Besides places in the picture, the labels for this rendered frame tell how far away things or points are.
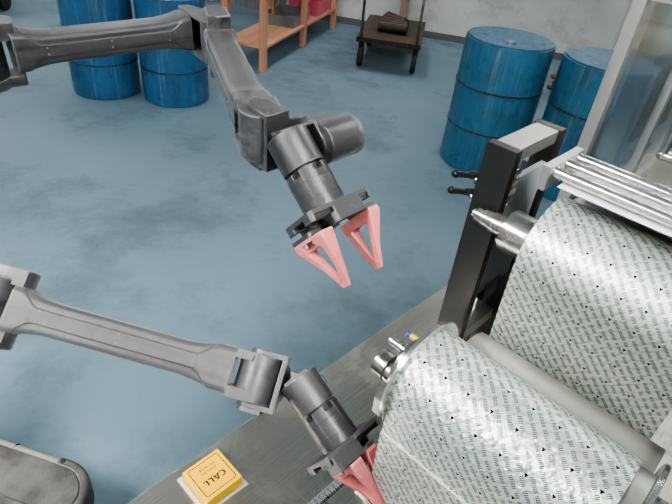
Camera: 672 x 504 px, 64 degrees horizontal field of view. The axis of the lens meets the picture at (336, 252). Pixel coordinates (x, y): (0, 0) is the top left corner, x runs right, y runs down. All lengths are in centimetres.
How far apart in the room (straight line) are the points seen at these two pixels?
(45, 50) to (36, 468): 125
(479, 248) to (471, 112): 309
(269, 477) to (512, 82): 326
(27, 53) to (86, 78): 389
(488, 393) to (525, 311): 20
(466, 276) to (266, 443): 46
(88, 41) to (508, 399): 86
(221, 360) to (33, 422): 162
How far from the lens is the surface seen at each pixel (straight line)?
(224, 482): 96
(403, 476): 72
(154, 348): 78
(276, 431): 105
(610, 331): 74
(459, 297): 97
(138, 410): 226
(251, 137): 73
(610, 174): 81
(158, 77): 470
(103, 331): 80
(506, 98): 390
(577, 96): 380
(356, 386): 112
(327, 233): 63
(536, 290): 76
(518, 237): 80
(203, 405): 224
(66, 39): 106
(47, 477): 188
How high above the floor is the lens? 175
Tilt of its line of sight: 36 degrees down
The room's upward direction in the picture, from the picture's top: 7 degrees clockwise
